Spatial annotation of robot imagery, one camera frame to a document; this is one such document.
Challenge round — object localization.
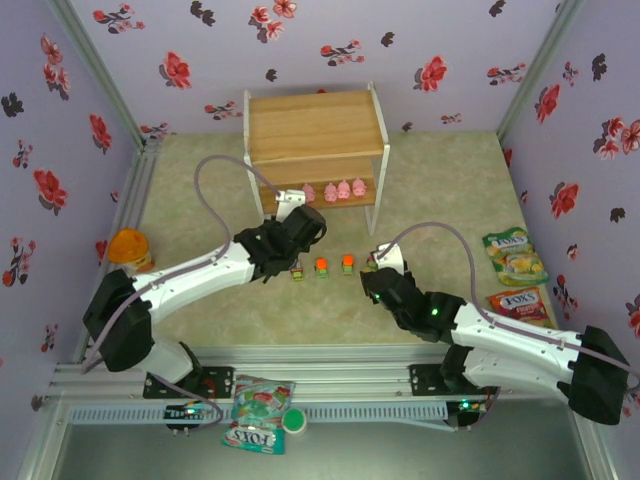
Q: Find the green marbled table mat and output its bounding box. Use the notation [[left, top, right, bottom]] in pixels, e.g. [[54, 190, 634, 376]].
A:
[[109, 130, 569, 347]]

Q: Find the grey base cable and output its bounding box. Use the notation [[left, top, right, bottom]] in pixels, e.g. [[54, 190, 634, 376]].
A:
[[472, 384, 501, 429], [144, 383, 225, 432]]

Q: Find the grey right arm cable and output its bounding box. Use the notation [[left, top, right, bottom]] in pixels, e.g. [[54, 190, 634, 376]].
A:
[[379, 221, 640, 396]]

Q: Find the grey left arm cable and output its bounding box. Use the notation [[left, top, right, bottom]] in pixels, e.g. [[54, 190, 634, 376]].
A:
[[79, 154, 284, 375]]

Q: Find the wooden shelf with white frame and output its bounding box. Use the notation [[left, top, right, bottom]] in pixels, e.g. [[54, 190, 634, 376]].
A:
[[242, 81, 391, 236]]

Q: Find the green round lid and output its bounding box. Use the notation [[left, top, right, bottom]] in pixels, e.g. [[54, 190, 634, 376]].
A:
[[281, 408, 310, 437]]

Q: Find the yellow green Fox's candy bag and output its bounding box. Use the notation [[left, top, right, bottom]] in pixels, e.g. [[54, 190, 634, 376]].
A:
[[481, 227, 551, 287]]

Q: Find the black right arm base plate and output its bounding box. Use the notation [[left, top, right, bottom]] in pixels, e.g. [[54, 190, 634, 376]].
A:
[[408, 363, 501, 397]]

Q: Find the aluminium corner post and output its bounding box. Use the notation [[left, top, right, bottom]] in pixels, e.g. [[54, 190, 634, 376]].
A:
[[47, 0, 151, 146], [494, 0, 586, 146]]

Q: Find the aluminium side rail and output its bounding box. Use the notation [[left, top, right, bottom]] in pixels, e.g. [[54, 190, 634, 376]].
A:
[[97, 137, 164, 281]]

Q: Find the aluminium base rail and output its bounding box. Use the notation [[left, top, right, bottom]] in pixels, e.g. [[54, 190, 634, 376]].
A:
[[47, 344, 599, 405]]

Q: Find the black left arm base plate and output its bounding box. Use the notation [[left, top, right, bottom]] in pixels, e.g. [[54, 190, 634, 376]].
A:
[[143, 366, 236, 401]]

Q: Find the red Fox's candy bag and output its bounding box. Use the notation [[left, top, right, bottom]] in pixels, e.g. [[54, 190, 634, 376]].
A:
[[486, 285, 557, 331]]

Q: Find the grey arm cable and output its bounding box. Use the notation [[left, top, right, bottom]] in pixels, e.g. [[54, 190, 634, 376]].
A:
[[379, 221, 640, 396], [79, 154, 284, 375]]

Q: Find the grey right base cable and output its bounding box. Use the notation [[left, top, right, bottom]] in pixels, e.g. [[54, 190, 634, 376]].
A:
[[472, 384, 501, 429]]

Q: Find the teal Fox's candy bag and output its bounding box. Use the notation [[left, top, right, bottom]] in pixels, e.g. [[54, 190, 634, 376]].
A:
[[221, 373, 297, 456]]

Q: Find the grey left base cable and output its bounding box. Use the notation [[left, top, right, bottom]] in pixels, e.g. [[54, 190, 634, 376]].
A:
[[144, 383, 225, 432]]

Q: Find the white slotted cable duct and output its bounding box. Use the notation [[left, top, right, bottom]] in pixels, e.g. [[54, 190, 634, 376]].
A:
[[67, 402, 449, 426]]

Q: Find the orange lidded plastic jar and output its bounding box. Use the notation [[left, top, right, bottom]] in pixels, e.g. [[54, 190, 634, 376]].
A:
[[108, 227, 156, 274]]

